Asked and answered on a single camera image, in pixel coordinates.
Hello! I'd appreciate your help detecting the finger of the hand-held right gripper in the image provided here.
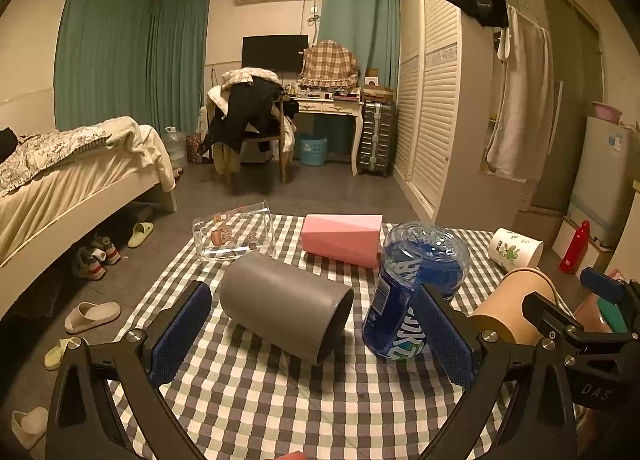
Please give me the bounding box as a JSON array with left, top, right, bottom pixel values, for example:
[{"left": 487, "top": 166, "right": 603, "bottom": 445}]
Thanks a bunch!
[
  {"left": 521, "top": 291, "right": 569, "bottom": 341},
  {"left": 580, "top": 267, "right": 640, "bottom": 305}
]

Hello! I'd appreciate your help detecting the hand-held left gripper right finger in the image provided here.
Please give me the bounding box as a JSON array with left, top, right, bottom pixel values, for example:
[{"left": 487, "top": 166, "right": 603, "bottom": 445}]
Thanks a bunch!
[{"left": 411, "top": 282, "right": 577, "bottom": 460}]

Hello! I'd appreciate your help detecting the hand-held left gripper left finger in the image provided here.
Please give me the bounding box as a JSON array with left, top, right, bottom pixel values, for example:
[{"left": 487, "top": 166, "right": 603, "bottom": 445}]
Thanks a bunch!
[{"left": 47, "top": 281, "right": 213, "bottom": 460}]

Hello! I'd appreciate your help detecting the grey cup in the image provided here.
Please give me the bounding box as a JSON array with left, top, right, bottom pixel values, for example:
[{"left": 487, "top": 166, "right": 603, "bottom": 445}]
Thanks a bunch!
[{"left": 219, "top": 251, "right": 354, "bottom": 367}]

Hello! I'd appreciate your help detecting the tan cup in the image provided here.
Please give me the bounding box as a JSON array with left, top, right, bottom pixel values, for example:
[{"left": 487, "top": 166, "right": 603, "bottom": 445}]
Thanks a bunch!
[{"left": 469, "top": 267, "right": 562, "bottom": 347}]

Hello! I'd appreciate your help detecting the white printed cup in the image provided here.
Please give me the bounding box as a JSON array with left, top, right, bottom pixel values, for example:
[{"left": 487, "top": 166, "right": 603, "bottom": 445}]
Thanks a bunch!
[{"left": 487, "top": 228, "right": 545, "bottom": 275}]

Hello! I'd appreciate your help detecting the red bottle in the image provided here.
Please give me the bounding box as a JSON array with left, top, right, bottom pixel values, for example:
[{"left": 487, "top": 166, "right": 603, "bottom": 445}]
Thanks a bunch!
[{"left": 558, "top": 220, "right": 591, "bottom": 275}]

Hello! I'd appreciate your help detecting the white cardboard box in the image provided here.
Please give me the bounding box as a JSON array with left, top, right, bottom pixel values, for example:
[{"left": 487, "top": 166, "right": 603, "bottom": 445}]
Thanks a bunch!
[{"left": 551, "top": 214, "right": 617, "bottom": 267}]

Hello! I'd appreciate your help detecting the blue plastic jar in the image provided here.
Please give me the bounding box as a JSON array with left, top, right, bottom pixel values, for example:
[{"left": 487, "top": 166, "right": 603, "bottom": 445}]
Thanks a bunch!
[{"left": 362, "top": 221, "right": 471, "bottom": 364}]

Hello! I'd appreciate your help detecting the beige slipper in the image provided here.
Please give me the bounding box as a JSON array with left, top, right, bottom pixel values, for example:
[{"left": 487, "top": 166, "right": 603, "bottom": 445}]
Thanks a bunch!
[{"left": 64, "top": 302, "right": 122, "bottom": 336}]

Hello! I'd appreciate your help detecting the small white fridge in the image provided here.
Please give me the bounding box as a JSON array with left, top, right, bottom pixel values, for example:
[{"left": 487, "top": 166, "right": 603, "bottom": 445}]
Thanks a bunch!
[{"left": 566, "top": 114, "right": 640, "bottom": 247}]

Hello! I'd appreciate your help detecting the yellow-green slipper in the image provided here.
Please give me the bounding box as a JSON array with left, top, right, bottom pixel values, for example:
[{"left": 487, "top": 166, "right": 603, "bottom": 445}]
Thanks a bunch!
[{"left": 128, "top": 221, "right": 155, "bottom": 249}]

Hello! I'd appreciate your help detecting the grey sneaker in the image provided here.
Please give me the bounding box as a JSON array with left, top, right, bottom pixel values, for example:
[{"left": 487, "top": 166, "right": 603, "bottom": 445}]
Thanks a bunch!
[
  {"left": 92, "top": 234, "right": 121, "bottom": 266},
  {"left": 72, "top": 247, "right": 107, "bottom": 281}
]

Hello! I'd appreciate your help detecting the checkered tablecloth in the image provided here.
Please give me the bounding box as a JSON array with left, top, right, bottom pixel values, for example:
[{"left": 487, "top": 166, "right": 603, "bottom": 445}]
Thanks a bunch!
[{"left": 112, "top": 212, "right": 583, "bottom": 460}]

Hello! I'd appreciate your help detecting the clear printed glass container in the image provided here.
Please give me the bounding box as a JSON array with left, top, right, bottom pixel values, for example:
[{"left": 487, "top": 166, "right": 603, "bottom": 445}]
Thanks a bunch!
[{"left": 192, "top": 200, "right": 277, "bottom": 261}]

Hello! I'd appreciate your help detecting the pale green slipper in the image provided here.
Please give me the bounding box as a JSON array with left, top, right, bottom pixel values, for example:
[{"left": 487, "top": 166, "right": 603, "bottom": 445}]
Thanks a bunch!
[{"left": 43, "top": 337, "right": 84, "bottom": 371}]

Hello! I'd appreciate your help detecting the pink box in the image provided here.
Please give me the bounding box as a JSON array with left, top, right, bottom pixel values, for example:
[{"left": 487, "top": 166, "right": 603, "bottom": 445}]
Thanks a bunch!
[{"left": 300, "top": 213, "right": 384, "bottom": 270}]

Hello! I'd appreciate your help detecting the pink basin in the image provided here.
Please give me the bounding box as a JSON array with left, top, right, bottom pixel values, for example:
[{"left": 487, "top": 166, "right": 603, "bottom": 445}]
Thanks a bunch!
[{"left": 592, "top": 100, "right": 624, "bottom": 123}]

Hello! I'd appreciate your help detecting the white slipper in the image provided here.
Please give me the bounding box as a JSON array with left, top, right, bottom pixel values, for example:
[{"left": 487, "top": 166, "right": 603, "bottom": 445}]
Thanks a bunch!
[{"left": 10, "top": 407, "right": 50, "bottom": 451}]

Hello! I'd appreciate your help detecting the bed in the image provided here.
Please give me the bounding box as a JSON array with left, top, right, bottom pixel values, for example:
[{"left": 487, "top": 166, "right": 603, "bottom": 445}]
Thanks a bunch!
[{"left": 0, "top": 117, "right": 179, "bottom": 321}]

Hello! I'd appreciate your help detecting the clear water jug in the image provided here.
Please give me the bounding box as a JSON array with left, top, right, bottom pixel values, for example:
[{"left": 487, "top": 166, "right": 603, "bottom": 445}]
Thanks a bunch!
[{"left": 164, "top": 125, "right": 188, "bottom": 171}]

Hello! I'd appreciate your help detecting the patterned bag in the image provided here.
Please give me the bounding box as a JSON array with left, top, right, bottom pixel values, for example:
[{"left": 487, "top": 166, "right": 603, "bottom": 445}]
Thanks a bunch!
[{"left": 185, "top": 133, "right": 204, "bottom": 166}]

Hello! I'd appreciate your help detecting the white hanging towel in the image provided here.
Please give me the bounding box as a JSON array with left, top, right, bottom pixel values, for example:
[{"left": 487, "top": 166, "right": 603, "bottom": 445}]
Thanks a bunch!
[{"left": 486, "top": 4, "right": 554, "bottom": 179}]

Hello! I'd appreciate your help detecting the cream blanket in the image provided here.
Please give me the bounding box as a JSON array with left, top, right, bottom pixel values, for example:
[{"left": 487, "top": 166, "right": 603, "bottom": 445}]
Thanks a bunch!
[{"left": 101, "top": 117, "right": 177, "bottom": 193}]

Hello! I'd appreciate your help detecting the ribbed grey suitcase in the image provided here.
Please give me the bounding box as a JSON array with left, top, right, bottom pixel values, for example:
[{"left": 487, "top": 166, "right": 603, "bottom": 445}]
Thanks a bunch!
[{"left": 357, "top": 99, "right": 396, "bottom": 179}]

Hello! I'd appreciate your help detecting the wooden chair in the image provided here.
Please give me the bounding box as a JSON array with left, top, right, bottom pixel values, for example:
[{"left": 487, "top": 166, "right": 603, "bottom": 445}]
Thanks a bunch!
[{"left": 220, "top": 92, "right": 300, "bottom": 187}]

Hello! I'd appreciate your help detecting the patterned quilt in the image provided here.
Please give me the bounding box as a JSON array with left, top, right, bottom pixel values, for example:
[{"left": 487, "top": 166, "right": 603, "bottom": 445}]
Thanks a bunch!
[{"left": 0, "top": 124, "right": 109, "bottom": 199}]

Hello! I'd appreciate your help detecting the blue laundry basket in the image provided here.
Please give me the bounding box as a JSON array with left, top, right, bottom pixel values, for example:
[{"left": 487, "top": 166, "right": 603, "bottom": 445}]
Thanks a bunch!
[{"left": 295, "top": 133, "right": 329, "bottom": 167}]

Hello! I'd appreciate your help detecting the chair piled with clothes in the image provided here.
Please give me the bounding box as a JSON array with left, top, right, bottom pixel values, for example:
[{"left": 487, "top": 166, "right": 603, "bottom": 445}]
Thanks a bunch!
[{"left": 199, "top": 66, "right": 298, "bottom": 175}]

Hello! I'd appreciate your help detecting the white louvred wardrobe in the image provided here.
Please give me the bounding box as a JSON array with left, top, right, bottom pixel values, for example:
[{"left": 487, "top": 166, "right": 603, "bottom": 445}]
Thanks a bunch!
[{"left": 391, "top": 0, "right": 543, "bottom": 227}]

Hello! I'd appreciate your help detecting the white desk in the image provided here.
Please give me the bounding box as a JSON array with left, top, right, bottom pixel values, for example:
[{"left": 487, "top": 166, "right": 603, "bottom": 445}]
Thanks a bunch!
[{"left": 289, "top": 88, "right": 364, "bottom": 177}]

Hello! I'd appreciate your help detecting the dark cloth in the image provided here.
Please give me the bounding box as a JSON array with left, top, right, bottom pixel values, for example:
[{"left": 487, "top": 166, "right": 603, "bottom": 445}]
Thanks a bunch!
[{"left": 0, "top": 127, "right": 19, "bottom": 162}]

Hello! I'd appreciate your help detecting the wide teal curtain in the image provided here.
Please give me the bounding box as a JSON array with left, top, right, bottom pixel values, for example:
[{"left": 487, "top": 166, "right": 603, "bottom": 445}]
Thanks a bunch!
[{"left": 54, "top": 0, "right": 213, "bottom": 131}]

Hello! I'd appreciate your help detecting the black television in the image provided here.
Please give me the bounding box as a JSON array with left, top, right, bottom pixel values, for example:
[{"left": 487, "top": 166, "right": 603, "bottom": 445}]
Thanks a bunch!
[{"left": 242, "top": 34, "right": 310, "bottom": 73}]

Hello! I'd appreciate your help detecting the plaid cloth cover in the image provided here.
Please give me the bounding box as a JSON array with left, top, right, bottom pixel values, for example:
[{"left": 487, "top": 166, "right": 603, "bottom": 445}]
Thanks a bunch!
[{"left": 299, "top": 40, "right": 362, "bottom": 91}]

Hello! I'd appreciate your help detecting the narrow teal curtain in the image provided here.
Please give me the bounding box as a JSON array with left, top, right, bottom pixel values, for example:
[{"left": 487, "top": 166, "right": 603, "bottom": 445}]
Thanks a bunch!
[{"left": 318, "top": 0, "right": 402, "bottom": 90}]

